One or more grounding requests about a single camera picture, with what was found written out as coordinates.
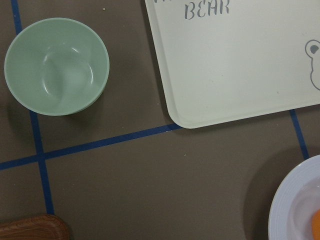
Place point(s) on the green bowl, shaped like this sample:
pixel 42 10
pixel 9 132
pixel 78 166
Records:
pixel 57 67

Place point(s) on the orange fruit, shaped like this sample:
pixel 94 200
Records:
pixel 315 225

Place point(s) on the brown wooden tray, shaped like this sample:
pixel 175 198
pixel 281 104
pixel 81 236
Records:
pixel 40 227

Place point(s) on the white plate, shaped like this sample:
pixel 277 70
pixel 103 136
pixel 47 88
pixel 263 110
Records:
pixel 295 202

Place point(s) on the cream bear tray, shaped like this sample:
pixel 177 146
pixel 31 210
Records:
pixel 226 60

